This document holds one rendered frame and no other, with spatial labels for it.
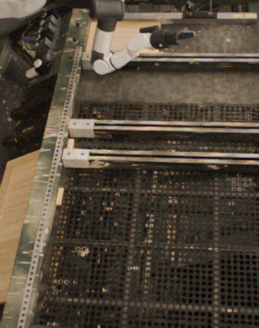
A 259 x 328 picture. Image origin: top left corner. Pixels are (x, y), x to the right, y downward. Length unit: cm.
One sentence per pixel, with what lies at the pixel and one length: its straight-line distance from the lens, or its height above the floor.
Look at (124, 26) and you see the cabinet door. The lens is 336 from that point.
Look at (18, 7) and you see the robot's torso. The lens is 302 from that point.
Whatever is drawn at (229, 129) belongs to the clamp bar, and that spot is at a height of 160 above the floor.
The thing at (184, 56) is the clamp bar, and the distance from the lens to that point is 308.
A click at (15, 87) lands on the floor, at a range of 409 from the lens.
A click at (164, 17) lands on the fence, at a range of 337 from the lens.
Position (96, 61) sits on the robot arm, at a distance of 280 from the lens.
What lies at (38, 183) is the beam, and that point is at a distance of 267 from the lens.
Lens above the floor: 256
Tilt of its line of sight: 31 degrees down
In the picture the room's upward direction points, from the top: 71 degrees clockwise
